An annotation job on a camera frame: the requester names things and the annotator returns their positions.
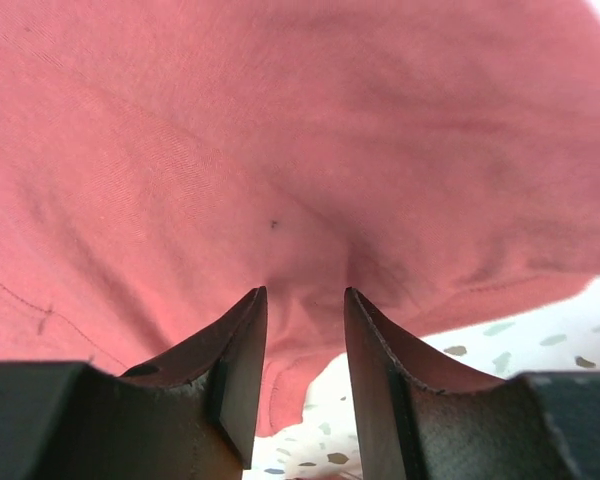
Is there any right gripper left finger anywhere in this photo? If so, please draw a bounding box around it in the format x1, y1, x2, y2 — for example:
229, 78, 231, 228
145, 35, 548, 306
0, 287, 267, 479

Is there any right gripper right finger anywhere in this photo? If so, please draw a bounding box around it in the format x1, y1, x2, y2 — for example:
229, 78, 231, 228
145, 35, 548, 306
344, 288, 600, 480

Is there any pink t shirt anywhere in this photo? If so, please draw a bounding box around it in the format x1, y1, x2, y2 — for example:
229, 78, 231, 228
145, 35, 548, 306
0, 1, 600, 435

